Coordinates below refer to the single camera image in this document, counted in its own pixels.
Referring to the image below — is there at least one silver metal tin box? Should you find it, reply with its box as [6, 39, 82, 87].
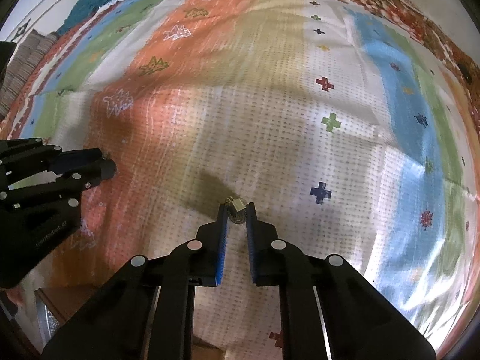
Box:
[34, 288, 69, 346]

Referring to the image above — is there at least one striped brown pillow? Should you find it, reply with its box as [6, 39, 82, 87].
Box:
[1, 29, 59, 119]

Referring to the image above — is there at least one small gold ring charm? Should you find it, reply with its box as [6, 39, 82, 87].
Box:
[225, 197, 247, 224]

